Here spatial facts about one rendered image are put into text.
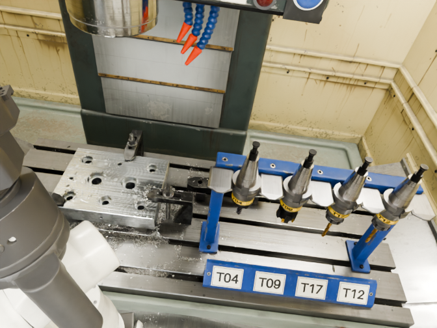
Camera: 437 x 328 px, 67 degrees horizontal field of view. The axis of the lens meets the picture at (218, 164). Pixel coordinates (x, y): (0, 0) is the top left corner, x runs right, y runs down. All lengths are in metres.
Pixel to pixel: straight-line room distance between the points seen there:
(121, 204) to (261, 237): 0.41
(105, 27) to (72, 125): 1.30
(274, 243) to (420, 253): 0.52
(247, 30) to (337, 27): 0.53
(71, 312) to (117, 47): 1.00
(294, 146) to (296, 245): 0.90
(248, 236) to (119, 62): 0.73
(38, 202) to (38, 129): 1.60
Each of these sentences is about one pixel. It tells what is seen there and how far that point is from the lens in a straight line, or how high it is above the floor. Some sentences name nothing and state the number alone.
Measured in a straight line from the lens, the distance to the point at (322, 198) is 0.74.
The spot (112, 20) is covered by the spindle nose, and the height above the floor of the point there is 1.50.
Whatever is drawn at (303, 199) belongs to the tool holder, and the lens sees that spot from 0.72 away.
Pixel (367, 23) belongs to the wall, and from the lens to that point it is 1.62.
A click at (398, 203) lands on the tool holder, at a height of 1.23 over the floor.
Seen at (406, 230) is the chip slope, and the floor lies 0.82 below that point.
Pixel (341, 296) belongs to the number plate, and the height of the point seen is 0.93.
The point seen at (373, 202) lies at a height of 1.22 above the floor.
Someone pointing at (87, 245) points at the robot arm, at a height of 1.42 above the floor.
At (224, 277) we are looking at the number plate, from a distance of 0.90.
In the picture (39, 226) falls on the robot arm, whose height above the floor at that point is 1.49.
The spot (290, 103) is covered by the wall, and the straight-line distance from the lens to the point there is 1.75.
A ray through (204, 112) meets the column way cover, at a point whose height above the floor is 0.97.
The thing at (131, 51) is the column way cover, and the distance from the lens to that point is 1.22.
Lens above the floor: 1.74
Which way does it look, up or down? 45 degrees down
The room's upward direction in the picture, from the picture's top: 9 degrees clockwise
